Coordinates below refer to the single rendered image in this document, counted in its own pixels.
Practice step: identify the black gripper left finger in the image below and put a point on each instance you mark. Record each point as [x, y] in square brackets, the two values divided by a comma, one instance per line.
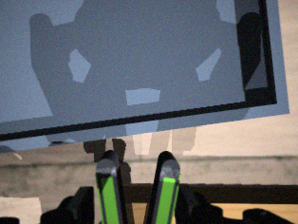
[80, 210]

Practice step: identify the light wooden bench board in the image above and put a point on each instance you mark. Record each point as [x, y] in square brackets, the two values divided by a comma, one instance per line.
[233, 200]

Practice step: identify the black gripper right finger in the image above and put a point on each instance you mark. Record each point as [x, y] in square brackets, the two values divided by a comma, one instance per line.
[191, 210]

